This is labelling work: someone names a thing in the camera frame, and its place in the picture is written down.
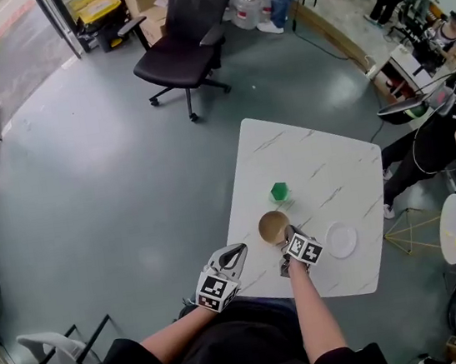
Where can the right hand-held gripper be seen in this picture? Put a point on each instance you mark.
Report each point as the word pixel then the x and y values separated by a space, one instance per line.
pixel 304 250

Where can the white plate dish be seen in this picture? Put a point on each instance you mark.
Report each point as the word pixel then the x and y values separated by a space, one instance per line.
pixel 341 240

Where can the person's left forearm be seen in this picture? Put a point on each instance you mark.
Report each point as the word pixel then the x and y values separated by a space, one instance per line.
pixel 178 335

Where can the yellow and black storage bin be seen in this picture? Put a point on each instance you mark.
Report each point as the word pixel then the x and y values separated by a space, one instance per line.
pixel 101 20

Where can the white power strip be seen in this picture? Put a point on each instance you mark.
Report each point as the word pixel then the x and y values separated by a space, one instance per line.
pixel 373 70

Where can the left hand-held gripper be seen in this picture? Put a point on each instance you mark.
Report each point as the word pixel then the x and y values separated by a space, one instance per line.
pixel 217 288

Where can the green cup dish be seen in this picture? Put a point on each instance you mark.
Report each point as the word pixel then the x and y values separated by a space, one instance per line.
pixel 279 191

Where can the round white side table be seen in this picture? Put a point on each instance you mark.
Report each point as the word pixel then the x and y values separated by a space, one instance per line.
pixel 453 229

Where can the black pan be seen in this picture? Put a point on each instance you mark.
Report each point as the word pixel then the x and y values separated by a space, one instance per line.
pixel 400 108

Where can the white chair with black frame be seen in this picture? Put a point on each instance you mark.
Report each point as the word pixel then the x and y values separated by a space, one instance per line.
pixel 58 352

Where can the person's right forearm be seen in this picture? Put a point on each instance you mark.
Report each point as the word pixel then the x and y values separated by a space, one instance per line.
pixel 315 312

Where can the black office chair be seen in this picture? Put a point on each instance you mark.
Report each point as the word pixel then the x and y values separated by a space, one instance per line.
pixel 184 52

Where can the brown bowl dish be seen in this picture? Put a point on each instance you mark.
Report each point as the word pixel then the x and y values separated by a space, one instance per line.
pixel 271 226

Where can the person's black shirt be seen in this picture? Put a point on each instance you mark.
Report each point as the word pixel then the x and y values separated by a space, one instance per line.
pixel 236 356

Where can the clear water jug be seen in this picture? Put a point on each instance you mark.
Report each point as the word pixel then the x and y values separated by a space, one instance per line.
pixel 247 8

